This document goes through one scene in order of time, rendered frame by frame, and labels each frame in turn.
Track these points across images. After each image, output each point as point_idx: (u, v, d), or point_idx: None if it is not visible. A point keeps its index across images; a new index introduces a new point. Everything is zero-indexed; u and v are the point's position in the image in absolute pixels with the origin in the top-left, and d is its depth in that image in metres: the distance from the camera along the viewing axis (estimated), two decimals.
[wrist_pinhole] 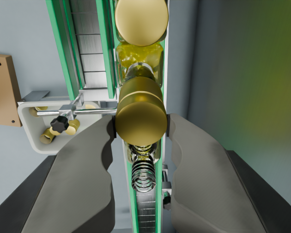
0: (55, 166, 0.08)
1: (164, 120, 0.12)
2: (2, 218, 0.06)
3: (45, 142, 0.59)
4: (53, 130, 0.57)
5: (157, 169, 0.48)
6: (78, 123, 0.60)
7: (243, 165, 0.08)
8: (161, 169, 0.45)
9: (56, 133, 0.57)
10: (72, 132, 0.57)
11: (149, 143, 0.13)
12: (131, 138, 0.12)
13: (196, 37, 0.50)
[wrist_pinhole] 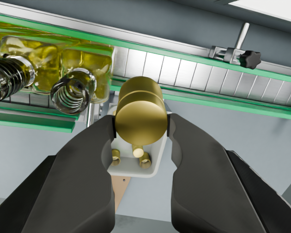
0: (55, 166, 0.08)
1: None
2: (2, 218, 0.06)
3: (148, 165, 0.60)
4: (137, 154, 0.57)
5: (197, 62, 0.34)
6: None
7: (243, 165, 0.08)
8: (193, 56, 0.32)
9: (141, 153, 0.57)
10: (129, 133, 0.12)
11: None
12: None
13: None
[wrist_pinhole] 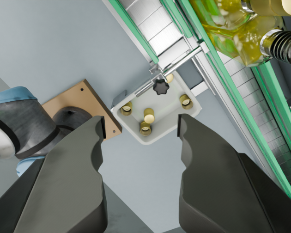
0: (44, 169, 0.08)
1: None
2: None
3: (146, 134, 0.63)
4: (148, 119, 0.59)
5: (271, 89, 0.41)
6: None
7: (255, 168, 0.08)
8: (279, 84, 0.39)
9: (151, 120, 0.60)
10: None
11: None
12: None
13: None
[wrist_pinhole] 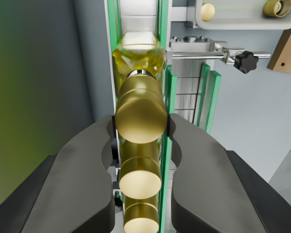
0: (55, 166, 0.08)
1: (126, 231, 0.17)
2: (2, 218, 0.06)
3: None
4: (144, 116, 0.11)
5: None
6: None
7: (243, 165, 0.08)
8: None
9: (125, 124, 0.12)
10: (130, 191, 0.15)
11: (135, 216, 0.17)
12: (148, 223, 0.17)
13: (85, 82, 0.52)
